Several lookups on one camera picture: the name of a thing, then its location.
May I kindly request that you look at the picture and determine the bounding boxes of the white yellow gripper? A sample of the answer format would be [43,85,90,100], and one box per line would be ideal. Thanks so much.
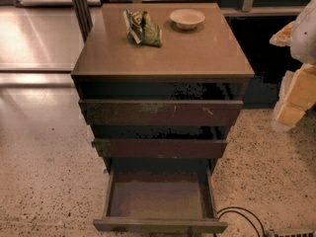
[272,63,316,132]

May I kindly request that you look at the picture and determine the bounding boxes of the green chip bag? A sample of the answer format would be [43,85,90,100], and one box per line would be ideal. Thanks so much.
[123,9,162,47]

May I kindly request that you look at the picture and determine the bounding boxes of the brown top drawer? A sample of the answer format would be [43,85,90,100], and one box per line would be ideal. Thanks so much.
[79,100,243,126]

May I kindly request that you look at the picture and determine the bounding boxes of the brown bottom drawer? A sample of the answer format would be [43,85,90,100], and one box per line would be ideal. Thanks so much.
[93,168,227,237]

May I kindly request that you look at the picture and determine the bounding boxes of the grey power strip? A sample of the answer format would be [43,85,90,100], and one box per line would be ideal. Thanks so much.
[267,228,316,237]

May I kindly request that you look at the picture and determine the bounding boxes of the brown middle drawer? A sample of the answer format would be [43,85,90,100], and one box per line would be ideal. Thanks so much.
[94,138,227,158]

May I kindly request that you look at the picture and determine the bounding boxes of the black cable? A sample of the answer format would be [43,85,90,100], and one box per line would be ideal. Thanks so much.
[212,206,267,237]

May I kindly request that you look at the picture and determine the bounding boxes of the brown drawer cabinet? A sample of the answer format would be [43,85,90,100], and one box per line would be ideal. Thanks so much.
[71,4,254,170]

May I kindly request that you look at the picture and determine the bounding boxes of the white bowl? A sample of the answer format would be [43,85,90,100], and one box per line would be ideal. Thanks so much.
[170,9,205,31]

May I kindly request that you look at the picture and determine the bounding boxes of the brown drawer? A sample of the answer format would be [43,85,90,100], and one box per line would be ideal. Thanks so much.
[94,138,227,158]
[93,168,227,237]
[79,100,243,126]

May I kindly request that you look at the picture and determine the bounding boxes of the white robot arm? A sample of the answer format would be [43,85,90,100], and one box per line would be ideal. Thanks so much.
[270,0,316,132]

